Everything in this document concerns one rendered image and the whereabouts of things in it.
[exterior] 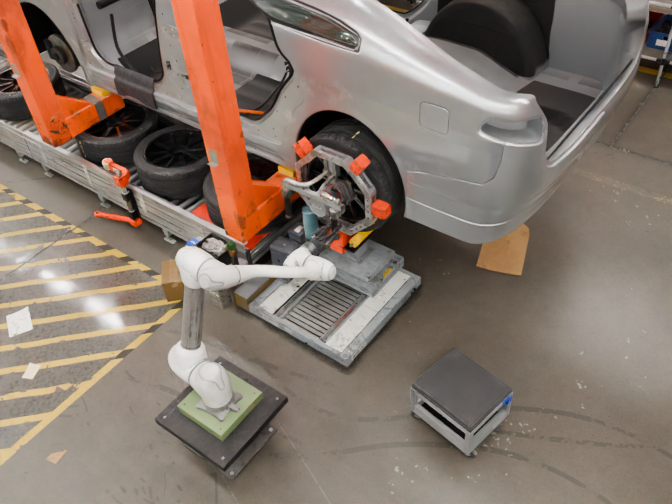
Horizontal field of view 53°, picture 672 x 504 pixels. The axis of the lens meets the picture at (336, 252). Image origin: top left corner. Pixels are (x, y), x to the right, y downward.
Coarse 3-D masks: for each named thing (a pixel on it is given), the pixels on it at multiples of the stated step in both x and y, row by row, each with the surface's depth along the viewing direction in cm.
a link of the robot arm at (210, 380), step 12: (192, 372) 341; (204, 372) 334; (216, 372) 334; (192, 384) 341; (204, 384) 333; (216, 384) 333; (228, 384) 340; (204, 396) 338; (216, 396) 337; (228, 396) 343
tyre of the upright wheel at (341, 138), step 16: (336, 128) 386; (352, 128) 384; (368, 128) 383; (320, 144) 387; (336, 144) 378; (352, 144) 373; (368, 144) 377; (384, 160) 377; (384, 176) 375; (400, 176) 385; (384, 192) 378; (400, 192) 389
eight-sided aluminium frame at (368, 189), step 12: (312, 156) 385; (324, 156) 378; (336, 156) 374; (348, 156) 374; (300, 168) 398; (348, 168) 371; (300, 180) 405; (360, 180) 372; (372, 192) 375; (324, 216) 415; (372, 216) 386; (348, 228) 406; (360, 228) 396
